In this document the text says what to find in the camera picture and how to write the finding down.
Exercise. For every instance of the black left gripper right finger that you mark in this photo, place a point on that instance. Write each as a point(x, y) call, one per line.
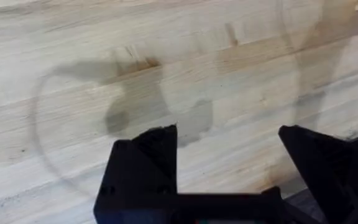
point(331, 168)

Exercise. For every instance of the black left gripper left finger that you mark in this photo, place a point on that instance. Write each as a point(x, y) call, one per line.
point(145, 165)

